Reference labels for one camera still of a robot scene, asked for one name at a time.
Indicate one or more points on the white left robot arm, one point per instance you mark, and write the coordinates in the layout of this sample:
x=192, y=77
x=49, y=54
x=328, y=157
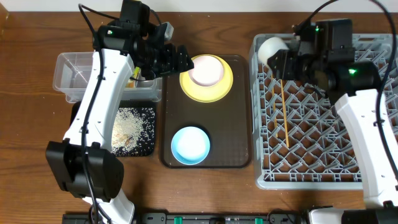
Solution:
x=82, y=163

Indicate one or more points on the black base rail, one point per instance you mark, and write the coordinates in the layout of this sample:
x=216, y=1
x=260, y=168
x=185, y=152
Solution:
x=162, y=218

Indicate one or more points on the yellow plate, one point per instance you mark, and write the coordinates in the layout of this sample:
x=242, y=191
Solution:
x=208, y=94

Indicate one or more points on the light blue bowl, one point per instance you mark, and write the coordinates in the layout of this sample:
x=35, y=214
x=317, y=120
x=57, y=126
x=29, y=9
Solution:
x=190, y=145

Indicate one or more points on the green yellow snack wrapper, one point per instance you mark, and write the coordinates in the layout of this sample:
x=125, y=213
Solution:
x=133, y=80

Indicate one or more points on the black plastic bin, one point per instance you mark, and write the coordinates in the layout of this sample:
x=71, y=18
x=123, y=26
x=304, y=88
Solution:
x=146, y=130

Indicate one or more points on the clear plastic bin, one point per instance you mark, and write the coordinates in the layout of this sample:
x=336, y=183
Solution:
x=72, y=73

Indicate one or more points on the brown plastic serving tray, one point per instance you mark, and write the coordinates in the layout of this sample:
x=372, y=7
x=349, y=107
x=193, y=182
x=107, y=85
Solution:
x=227, y=121

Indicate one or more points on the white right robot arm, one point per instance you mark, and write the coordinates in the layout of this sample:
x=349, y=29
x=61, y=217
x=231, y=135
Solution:
x=375, y=148

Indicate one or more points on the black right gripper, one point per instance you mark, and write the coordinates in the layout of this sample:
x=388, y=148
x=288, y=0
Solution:
x=286, y=63

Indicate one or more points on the grey dishwasher rack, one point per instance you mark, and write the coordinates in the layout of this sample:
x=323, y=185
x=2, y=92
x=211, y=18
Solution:
x=320, y=156

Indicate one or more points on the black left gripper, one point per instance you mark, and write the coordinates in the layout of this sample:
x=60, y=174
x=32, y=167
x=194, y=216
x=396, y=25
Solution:
x=169, y=67

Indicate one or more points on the cream paper cup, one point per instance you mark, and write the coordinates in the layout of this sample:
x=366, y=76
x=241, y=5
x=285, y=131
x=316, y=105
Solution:
x=269, y=49

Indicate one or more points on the pink bowl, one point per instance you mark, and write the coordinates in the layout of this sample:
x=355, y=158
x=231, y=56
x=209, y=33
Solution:
x=207, y=71

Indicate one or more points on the rice food waste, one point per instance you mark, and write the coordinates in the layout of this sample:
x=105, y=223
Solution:
x=130, y=130

